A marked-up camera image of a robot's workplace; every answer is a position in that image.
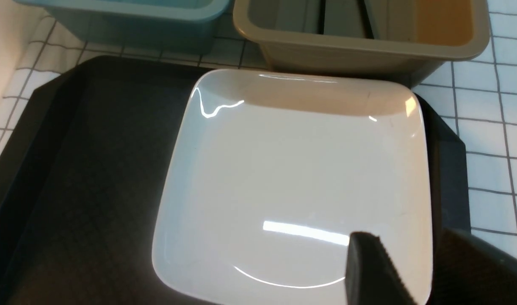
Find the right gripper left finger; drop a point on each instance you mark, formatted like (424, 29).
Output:
(371, 278)

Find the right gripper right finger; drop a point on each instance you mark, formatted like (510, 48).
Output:
(470, 271)

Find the large white rectangular plate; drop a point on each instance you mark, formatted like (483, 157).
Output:
(271, 173)

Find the black chopstick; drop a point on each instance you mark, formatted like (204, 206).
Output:
(321, 16)
(367, 19)

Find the brown plastic bin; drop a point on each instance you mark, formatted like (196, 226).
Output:
(413, 38)

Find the black serving tray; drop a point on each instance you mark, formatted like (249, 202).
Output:
(82, 177)

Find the blue plastic bin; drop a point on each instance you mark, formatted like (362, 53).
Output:
(182, 26)

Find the large white plastic bin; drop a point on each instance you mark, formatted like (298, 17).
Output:
(17, 25)

